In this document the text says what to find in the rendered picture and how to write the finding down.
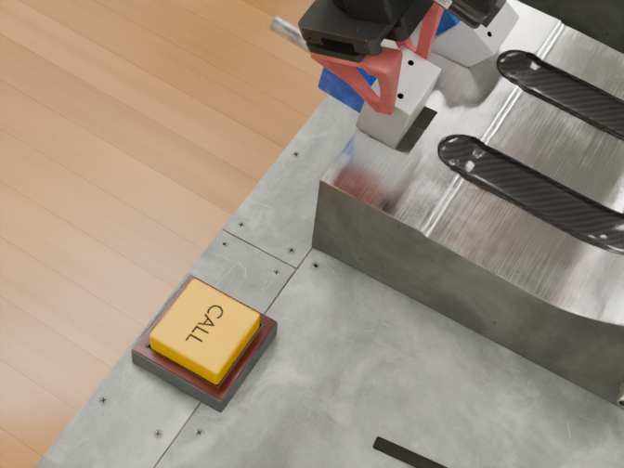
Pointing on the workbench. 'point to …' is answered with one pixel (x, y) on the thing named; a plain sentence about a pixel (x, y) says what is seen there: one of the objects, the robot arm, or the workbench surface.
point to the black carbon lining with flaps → (542, 77)
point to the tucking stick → (404, 454)
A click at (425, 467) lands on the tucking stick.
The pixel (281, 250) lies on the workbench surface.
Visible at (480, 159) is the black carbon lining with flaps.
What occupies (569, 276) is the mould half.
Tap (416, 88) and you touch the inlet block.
